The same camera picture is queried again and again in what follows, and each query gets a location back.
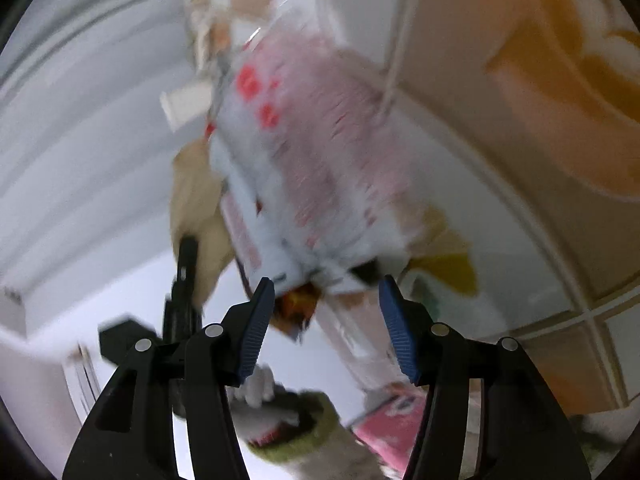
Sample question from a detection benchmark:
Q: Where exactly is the white paper cup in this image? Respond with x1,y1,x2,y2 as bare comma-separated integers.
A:
160,80,214,131

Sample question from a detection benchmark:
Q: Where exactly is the clear plastic bag red print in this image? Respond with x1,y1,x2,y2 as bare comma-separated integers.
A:
210,15,410,294

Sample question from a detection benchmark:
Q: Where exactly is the pink paper box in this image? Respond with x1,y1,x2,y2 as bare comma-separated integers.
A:
350,386,426,479

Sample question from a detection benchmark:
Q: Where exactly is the brown paper napkin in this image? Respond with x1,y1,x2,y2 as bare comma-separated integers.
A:
169,138,235,312

